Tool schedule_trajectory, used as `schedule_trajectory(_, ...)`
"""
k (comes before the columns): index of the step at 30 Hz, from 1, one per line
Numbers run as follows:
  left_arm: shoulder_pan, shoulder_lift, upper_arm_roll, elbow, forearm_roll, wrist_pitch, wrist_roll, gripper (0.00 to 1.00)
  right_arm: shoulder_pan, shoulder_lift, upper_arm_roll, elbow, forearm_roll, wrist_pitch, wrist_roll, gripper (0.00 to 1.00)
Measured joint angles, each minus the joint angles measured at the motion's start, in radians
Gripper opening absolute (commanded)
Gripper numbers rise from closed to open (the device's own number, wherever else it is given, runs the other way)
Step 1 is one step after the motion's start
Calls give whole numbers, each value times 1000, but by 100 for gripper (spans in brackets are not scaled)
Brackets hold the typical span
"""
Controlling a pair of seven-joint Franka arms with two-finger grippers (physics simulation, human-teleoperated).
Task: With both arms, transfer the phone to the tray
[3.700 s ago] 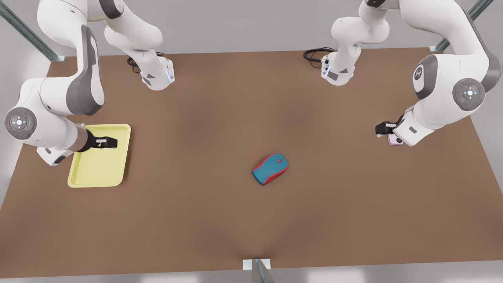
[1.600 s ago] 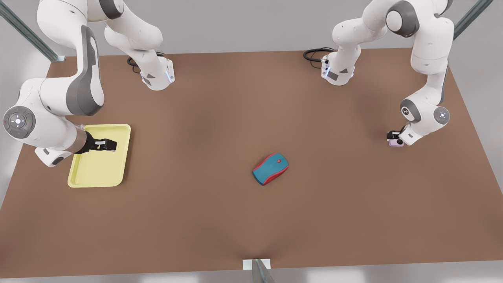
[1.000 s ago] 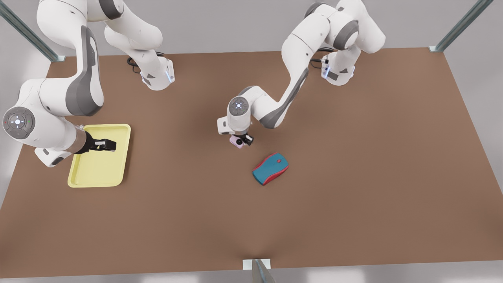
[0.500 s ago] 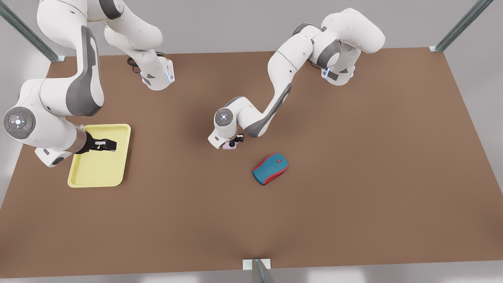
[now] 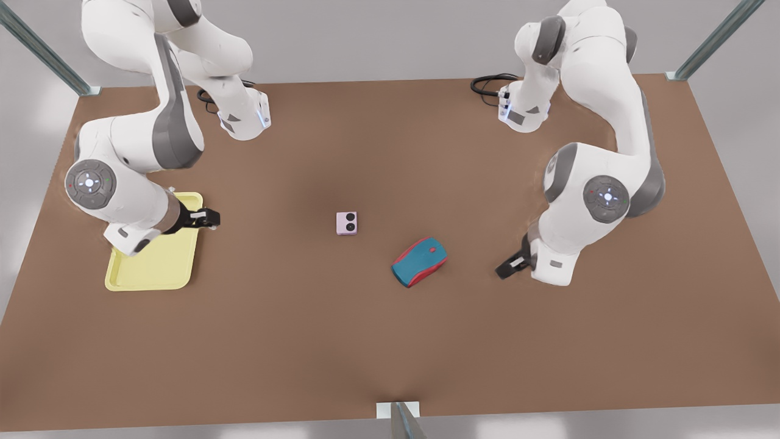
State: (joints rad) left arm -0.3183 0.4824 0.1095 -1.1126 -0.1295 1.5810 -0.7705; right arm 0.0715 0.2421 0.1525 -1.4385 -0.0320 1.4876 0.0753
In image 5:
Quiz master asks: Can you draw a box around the yellow plastic tray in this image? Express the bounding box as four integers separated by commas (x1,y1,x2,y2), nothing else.
105,192,204,292

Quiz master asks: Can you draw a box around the blue and red computer mouse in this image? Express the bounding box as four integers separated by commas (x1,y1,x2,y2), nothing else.
391,237,449,288

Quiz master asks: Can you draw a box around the black cable loop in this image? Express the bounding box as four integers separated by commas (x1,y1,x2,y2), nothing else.
196,79,257,115
470,73,520,108

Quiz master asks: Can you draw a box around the silver frame post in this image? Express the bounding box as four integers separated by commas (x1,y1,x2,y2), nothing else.
0,3,102,97
665,0,766,82
376,401,428,439

